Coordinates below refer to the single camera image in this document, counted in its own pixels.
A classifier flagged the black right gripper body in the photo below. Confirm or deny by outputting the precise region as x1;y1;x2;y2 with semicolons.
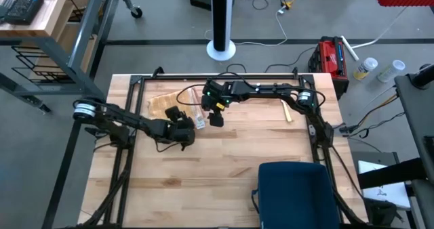
201;79;235;113

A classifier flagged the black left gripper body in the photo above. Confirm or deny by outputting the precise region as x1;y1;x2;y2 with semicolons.
161;115;197;146

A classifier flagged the white plaid towel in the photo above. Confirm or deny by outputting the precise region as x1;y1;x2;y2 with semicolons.
193;115;207;131

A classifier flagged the yellow plaid towel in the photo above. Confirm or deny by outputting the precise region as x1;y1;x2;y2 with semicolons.
146;88;204;121

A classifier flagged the white and black tower fan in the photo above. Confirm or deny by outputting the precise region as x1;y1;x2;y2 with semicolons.
206;0;237;62

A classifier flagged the thin wooden stick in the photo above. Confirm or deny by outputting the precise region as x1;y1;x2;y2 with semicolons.
279;99;294;123

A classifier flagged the black caster wheel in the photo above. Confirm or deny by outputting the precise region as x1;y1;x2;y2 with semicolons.
130;5;144;20

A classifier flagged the red tool case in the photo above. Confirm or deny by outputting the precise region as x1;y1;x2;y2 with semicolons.
307;35;350;100

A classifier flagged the navy blue fabric bin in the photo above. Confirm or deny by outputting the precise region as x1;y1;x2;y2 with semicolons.
251;161;340;229

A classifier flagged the white plastic tube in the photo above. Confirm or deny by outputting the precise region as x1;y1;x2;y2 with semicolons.
340;35;361;62

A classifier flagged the white canister yellow label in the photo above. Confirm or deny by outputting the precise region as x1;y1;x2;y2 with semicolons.
352;56;379;82

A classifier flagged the black flat beam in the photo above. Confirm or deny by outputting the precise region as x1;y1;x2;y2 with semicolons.
358;157;430;190

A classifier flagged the black electronic device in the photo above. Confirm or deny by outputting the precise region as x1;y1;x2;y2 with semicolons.
3;0;45;26

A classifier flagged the white board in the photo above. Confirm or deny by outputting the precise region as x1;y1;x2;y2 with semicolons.
358;159;413;210

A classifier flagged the grey side desk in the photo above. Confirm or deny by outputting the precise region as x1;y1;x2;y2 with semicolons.
395;63;434;229

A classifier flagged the black bag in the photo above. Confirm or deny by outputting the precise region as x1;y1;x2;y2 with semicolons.
365;198;405;228

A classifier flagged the dark grey flat device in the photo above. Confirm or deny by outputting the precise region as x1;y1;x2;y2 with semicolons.
0;0;16;19

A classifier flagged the black aluminium table frame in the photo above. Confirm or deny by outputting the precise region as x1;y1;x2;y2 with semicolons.
64;73;370;229

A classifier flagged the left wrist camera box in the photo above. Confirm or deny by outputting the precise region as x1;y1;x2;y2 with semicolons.
164;106;182;122

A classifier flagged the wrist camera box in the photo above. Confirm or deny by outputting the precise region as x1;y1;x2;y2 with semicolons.
164;106;182;122
207;112;225;128

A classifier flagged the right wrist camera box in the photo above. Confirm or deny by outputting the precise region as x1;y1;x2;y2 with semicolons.
207;112;225;128

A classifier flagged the black left camera cable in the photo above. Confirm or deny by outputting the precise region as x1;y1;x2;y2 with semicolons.
153;136;186;153

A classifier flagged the black camera cable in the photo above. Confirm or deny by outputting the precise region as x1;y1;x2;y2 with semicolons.
175;71;260;107
153;136;186;153

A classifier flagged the black right camera cable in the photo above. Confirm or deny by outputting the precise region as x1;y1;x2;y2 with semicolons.
175;71;260;107

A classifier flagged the white floor cable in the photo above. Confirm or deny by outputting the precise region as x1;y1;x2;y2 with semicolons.
205;5;289;47

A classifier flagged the black cable with connector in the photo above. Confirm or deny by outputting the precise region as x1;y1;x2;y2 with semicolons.
340;93;408;138

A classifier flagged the wooden workbench grey steel frame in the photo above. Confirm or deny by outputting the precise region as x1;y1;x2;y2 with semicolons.
0;0;145;115

